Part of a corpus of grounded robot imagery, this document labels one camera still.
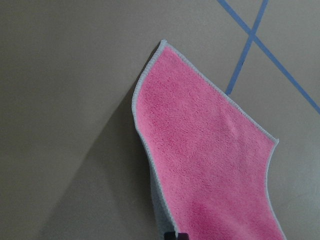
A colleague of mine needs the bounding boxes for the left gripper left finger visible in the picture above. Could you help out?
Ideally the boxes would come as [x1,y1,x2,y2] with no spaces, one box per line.
[163,232,177,240]

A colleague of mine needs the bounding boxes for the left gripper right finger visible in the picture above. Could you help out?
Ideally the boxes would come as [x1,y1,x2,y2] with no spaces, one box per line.
[177,233,189,240]

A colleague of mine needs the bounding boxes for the pink and grey towel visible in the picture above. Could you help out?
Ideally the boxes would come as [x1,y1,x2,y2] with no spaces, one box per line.
[131,40,285,240]

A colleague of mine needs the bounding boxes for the blue tape grid lines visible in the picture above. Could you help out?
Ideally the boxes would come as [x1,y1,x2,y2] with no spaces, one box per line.
[218,0,320,113]

